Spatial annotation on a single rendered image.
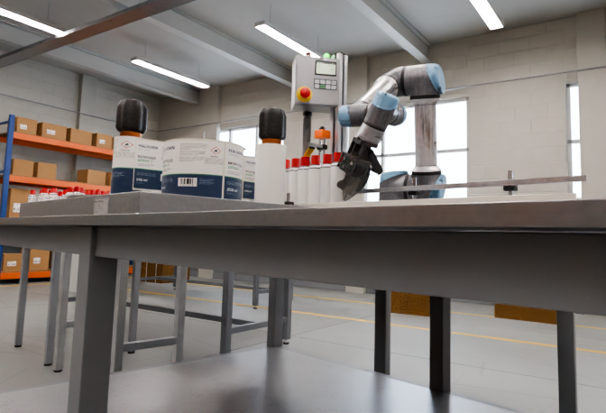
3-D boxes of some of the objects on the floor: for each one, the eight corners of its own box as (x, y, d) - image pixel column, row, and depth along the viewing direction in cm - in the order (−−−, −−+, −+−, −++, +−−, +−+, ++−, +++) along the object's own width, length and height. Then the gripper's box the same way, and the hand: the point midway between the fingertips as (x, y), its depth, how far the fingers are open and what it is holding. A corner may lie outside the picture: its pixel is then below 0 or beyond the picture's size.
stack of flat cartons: (374, 310, 565) (375, 282, 568) (390, 306, 611) (390, 279, 614) (431, 316, 533) (431, 287, 536) (444, 311, 579) (444, 284, 582)
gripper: (348, 132, 155) (322, 192, 160) (368, 142, 149) (340, 206, 154) (365, 136, 161) (339, 195, 166) (385, 147, 155) (357, 207, 160)
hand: (347, 197), depth 162 cm, fingers closed, pressing on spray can
